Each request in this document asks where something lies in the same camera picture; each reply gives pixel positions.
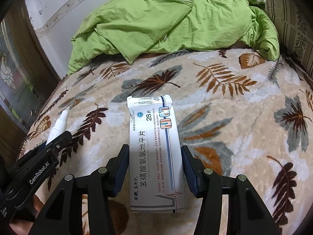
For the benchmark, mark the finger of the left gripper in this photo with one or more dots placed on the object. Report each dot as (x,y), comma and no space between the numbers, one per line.
(48,153)

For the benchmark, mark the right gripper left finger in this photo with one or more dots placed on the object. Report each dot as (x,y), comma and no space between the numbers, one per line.
(62,212)

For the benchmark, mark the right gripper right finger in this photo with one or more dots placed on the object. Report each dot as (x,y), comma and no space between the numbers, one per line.
(247,213)

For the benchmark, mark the white plastic bottle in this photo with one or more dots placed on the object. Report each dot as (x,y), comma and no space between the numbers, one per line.
(59,127)

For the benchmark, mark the white medicine box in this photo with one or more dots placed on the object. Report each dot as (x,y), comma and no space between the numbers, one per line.
(156,169)

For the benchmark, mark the person's left hand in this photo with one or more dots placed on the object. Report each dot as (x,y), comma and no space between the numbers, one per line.
(22,226)

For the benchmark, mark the stained glass door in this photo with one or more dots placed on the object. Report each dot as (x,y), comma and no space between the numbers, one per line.
(19,97)

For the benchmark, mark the leaf pattern bed blanket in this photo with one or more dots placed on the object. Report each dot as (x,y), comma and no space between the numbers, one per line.
(236,111)

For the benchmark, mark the green duvet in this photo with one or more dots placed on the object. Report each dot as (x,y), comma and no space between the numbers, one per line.
(134,27)

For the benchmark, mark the striped brown pillow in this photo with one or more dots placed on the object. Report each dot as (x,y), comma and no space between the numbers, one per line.
(294,30)

